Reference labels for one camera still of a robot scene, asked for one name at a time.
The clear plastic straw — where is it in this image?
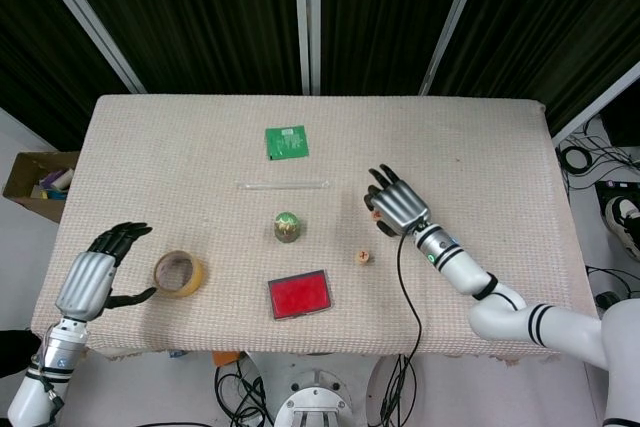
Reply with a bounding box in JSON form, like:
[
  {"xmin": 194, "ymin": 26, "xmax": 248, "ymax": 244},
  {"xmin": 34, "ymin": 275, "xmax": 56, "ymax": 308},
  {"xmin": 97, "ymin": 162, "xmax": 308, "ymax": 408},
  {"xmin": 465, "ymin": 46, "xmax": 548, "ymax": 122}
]
[{"xmin": 236, "ymin": 177, "xmax": 331, "ymax": 192}]

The green circuit board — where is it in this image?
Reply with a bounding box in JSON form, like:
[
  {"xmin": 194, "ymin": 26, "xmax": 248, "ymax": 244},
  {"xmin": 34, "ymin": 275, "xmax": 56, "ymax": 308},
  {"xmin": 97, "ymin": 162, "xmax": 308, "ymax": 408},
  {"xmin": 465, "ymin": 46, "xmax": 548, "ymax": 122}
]
[{"xmin": 264, "ymin": 124, "xmax": 310, "ymax": 161}]

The black floor cable tangle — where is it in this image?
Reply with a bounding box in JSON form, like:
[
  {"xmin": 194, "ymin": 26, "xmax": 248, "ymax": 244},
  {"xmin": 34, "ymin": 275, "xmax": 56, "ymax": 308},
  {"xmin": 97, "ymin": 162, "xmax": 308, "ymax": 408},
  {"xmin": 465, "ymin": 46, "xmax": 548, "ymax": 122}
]
[
  {"xmin": 214, "ymin": 364, "xmax": 275, "ymax": 427},
  {"xmin": 379, "ymin": 354, "xmax": 419, "ymax": 423}
]

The red ink pad case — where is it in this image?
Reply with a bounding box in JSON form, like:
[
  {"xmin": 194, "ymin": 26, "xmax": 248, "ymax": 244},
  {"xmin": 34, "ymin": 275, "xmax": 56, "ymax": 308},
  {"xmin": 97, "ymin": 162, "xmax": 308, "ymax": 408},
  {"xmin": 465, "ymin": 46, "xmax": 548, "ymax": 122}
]
[{"xmin": 266, "ymin": 269, "xmax": 335, "ymax": 321}]

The beige woven tablecloth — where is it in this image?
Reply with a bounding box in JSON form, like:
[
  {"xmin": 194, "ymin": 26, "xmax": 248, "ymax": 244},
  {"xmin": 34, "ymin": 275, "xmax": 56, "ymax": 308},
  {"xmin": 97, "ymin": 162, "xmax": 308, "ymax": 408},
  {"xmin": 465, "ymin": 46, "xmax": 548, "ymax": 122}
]
[{"xmin": 29, "ymin": 93, "xmax": 604, "ymax": 363}]

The yellow tape roll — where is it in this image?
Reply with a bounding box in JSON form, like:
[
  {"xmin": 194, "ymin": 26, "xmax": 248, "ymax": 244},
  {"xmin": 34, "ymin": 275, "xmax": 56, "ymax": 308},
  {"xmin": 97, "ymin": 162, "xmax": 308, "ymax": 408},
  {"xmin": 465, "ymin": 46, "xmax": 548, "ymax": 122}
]
[{"xmin": 152, "ymin": 250, "xmax": 205, "ymax": 299}]

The black plug device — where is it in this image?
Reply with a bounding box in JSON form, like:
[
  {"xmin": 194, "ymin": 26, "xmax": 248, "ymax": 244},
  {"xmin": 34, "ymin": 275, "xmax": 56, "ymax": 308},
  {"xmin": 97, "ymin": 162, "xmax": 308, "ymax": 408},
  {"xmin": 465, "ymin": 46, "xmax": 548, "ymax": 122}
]
[{"xmin": 594, "ymin": 290, "xmax": 626, "ymax": 311}]

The brown cardboard box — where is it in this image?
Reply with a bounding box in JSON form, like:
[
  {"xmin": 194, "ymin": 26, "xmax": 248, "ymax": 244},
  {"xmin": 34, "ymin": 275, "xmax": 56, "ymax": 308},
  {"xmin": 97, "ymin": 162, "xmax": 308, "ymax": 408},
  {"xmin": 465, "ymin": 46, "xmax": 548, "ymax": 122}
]
[{"xmin": 2, "ymin": 150, "xmax": 81, "ymax": 223}]

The black equipment box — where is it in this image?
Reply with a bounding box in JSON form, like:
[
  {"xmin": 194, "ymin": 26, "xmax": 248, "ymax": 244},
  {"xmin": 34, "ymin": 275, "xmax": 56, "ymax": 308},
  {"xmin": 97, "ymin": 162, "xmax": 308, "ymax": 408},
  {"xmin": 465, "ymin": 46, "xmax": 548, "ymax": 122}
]
[{"xmin": 599, "ymin": 96, "xmax": 640, "ymax": 148}]

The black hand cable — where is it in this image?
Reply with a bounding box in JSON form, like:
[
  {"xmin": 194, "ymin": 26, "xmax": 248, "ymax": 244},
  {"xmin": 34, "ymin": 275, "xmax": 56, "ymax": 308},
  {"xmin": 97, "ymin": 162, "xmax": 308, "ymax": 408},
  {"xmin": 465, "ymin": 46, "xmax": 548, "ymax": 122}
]
[{"xmin": 382, "ymin": 226, "xmax": 424, "ymax": 413}]

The black coiled floor cable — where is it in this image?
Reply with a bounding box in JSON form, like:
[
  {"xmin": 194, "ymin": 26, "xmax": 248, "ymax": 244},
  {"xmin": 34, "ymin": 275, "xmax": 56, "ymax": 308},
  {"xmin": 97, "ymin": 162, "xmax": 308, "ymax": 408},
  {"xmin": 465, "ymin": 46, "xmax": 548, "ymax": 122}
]
[{"xmin": 555, "ymin": 144, "xmax": 596, "ymax": 176}]

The purple white paper roll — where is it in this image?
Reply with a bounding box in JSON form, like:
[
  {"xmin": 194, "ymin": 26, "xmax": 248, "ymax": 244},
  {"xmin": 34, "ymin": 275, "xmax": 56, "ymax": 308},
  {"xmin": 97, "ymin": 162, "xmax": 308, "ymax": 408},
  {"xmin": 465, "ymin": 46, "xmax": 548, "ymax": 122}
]
[{"xmin": 39, "ymin": 169, "xmax": 74, "ymax": 191}]

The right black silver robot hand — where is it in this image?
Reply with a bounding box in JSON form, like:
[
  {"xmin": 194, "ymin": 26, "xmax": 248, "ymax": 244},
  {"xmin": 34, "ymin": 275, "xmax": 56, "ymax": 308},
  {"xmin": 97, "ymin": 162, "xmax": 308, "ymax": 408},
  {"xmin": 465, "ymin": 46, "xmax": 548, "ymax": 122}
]
[{"xmin": 363, "ymin": 163, "xmax": 432, "ymax": 238}]

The black white sneaker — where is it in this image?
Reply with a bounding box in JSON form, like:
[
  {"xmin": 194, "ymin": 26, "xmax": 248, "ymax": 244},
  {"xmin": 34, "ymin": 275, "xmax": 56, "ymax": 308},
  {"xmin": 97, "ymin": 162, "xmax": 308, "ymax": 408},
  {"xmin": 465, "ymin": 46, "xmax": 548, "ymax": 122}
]
[{"xmin": 604, "ymin": 195, "xmax": 640, "ymax": 261}]

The white partition post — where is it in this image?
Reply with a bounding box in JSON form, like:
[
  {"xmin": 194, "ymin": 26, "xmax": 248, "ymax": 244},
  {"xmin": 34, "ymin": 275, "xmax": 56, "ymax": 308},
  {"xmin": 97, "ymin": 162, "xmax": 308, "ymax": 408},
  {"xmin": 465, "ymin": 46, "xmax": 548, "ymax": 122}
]
[
  {"xmin": 24, "ymin": 0, "xmax": 147, "ymax": 94},
  {"xmin": 549, "ymin": 60, "xmax": 640, "ymax": 141},
  {"xmin": 418, "ymin": 0, "xmax": 492, "ymax": 97},
  {"xmin": 293, "ymin": 0, "xmax": 323, "ymax": 96}
]

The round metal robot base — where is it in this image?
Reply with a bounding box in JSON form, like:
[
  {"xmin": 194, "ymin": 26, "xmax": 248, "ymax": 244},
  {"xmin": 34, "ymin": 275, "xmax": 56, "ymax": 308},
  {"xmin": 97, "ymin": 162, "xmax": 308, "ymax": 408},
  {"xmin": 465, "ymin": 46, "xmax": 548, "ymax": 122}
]
[{"xmin": 273, "ymin": 369, "xmax": 361, "ymax": 427}]

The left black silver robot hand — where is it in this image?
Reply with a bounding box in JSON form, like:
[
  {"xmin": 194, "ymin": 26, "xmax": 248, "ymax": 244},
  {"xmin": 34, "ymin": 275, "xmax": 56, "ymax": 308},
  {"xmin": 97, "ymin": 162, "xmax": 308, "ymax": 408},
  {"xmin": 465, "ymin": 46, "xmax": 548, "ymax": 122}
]
[{"xmin": 53, "ymin": 221, "xmax": 157, "ymax": 322}]

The gold green painted bell cup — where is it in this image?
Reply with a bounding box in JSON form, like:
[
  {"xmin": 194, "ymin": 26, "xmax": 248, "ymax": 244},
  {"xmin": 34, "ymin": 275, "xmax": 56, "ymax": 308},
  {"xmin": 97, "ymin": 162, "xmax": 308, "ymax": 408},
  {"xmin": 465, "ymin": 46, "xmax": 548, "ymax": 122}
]
[{"xmin": 272, "ymin": 210, "xmax": 304, "ymax": 245}]

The dark curtain panel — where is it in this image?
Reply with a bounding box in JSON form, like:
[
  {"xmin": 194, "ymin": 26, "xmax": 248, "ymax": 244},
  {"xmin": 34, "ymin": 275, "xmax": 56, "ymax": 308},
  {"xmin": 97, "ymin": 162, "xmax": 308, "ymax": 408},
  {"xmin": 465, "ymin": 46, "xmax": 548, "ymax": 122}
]
[
  {"xmin": 52, "ymin": 0, "xmax": 307, "ymax": 96},
  {"xmin": 319, "ymin": 0, "xmax": 476, "ymax": 97},
  {"xmin": 0, "ymin": 0, "xmax": 134, "ymax": 148},
  {"xmin": 439, "ymin": 0, "xmax": 640, "ymax": 133}
]

